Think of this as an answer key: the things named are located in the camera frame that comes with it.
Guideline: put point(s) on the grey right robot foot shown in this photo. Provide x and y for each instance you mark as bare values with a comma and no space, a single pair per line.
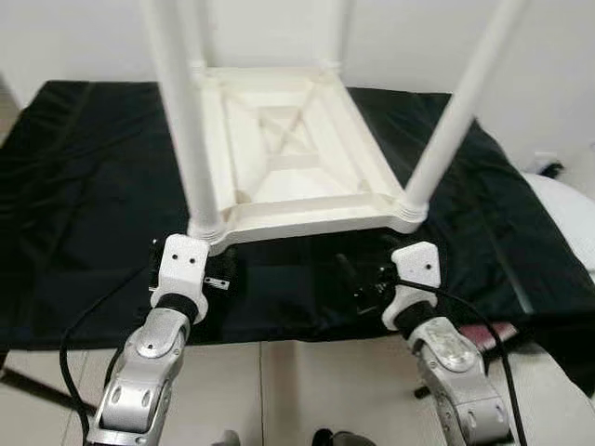
342,438

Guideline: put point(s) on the grey robot foot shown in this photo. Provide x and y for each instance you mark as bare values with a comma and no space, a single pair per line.
342,438
226,439

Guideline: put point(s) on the pink slipper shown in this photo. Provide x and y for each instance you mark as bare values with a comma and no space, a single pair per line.
488,330

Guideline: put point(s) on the black metal table frame bar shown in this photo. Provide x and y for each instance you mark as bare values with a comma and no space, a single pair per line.
509,336

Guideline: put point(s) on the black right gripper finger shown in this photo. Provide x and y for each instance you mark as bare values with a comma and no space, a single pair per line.
349,269

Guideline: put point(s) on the white wall socket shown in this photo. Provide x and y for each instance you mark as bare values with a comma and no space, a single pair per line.
548,165

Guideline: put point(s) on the black metal table frame leg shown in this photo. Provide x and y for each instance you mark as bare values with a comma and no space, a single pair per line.
37,386

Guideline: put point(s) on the white plastic table top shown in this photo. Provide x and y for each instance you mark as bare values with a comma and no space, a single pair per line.
307,209

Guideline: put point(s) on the white round object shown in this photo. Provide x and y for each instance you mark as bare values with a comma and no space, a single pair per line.
567,214

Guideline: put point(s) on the black table cloth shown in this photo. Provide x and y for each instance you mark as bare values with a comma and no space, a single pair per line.
93,186

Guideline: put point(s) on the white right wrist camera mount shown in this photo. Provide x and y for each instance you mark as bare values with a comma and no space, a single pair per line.
418,265

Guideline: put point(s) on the grey left robot foot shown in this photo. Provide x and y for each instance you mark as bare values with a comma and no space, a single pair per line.
226,439

